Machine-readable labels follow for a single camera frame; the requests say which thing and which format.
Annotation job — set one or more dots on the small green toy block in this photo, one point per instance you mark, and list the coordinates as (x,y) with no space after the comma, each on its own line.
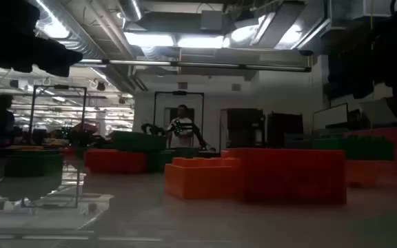
(186,152)

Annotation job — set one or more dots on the black cabinet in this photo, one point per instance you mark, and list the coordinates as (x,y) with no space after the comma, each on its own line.
(284,129)
(245,127)

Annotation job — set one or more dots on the grey box air duct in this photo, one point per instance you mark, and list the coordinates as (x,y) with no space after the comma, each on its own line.
(211,20)

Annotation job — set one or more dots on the long tube light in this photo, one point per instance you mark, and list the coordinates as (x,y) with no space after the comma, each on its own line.
(202,64)

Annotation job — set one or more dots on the round silver air duct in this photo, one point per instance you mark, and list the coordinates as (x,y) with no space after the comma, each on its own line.
(131,8)

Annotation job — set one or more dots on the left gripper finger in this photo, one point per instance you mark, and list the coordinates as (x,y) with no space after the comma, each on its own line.
(57,51)
(53,70)

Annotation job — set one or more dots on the black metal station frame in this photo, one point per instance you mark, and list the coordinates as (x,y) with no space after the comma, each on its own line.
(179,92)
(60,87)

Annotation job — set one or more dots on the doorway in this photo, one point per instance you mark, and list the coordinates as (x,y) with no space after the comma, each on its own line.
(190,115)

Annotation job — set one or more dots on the spiral silver air duct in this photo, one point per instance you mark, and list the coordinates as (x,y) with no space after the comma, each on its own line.
(84,41)

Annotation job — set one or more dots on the white ceiling unit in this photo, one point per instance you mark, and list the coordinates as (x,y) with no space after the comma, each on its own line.
(374,7)

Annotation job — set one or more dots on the small red toy block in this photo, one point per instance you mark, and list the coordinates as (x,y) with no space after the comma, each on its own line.
(68,151)

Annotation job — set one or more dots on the bright ceiling light panel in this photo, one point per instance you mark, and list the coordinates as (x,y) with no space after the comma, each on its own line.
(200,42)
(150,39)

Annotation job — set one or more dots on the white table cover sheet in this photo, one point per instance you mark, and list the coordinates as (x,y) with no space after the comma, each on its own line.
(115,213)

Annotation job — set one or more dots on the black station robot arm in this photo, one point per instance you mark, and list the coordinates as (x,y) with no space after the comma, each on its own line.
(152,129)
(202,139)

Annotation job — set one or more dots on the grey plastic bin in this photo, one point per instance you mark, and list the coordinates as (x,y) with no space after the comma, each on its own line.
(298,141)

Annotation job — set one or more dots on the grey wall vent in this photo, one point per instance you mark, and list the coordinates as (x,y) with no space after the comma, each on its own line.
(236,87)

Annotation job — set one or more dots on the white board with black frame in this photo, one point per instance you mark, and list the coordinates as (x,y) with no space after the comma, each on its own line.
(329,116)

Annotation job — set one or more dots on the orange toy block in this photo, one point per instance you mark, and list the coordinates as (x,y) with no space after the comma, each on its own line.
(198,182)
(360,172)

